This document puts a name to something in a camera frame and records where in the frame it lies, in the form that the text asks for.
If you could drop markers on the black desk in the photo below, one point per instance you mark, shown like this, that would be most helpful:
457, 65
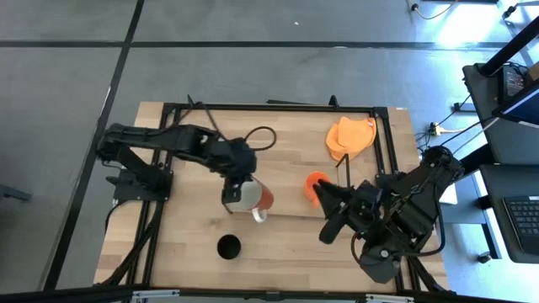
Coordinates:
494, 189
505, 139

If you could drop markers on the white power strip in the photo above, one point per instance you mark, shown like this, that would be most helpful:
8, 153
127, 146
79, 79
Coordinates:
436, 128

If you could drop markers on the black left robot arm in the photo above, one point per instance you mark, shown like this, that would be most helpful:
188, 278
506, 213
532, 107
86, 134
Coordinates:
168, 141

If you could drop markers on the chair caster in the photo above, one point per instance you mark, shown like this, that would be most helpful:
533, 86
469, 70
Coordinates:
484, 256

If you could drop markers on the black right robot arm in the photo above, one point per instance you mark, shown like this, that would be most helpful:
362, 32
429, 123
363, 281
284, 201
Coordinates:
404, 210

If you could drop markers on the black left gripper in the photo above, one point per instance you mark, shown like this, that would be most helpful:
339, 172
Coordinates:
236, 160

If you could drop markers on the black aluminium table frame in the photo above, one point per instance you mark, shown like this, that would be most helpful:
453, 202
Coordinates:
273, 107

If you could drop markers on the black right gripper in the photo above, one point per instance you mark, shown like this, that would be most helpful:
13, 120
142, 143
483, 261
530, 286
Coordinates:
358, 206

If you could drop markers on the black keyboard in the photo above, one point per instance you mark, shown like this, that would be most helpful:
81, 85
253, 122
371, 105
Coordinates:
524, 219

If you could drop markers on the black electronic box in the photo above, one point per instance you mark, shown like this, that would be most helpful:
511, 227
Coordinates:
513, 80

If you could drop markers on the orange cloth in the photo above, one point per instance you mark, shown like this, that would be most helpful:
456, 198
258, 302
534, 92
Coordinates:
351, 136

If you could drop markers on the black diagonal post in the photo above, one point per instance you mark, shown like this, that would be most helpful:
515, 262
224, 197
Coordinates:
511, 46

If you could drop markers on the laptop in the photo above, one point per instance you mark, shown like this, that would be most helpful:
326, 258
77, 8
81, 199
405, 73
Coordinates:
520, 105

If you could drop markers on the small orange mug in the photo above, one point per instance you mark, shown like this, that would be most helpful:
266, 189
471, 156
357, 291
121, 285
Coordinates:
311, 189

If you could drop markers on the white and orange mug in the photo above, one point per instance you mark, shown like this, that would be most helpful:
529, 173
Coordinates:
252, 198

